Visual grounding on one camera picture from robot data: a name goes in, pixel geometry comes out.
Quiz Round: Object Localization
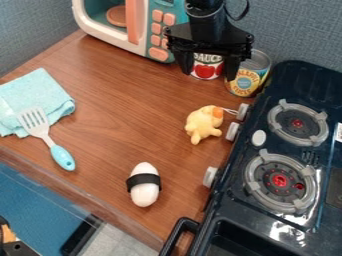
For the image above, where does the red sauce can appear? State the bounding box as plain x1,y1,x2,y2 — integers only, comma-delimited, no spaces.
188,51,226,81

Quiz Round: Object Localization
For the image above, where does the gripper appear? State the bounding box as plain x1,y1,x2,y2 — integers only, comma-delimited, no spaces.
162,9,256,82

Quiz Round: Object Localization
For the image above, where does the light blue cloth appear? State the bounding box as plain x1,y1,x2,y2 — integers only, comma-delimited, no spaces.
0,67,78,139

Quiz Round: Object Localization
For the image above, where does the yellow plush duck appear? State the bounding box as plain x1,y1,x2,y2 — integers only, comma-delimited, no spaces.
184,105,226,146

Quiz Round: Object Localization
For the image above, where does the toy microwave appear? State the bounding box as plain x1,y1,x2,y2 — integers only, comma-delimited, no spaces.
70,0,190,64

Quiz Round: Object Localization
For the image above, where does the blue spatula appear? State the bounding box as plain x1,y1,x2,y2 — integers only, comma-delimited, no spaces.
16,107,78,172

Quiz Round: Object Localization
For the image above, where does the toy stove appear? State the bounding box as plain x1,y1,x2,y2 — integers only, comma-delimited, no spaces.
157,59,342,256

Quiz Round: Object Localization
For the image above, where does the yellow pineapple can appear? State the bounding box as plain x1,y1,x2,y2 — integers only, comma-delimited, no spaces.
223,48,274,98

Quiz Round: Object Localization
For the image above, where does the white toy sushi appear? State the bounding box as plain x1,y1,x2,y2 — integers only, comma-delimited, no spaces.
125,161,163,208

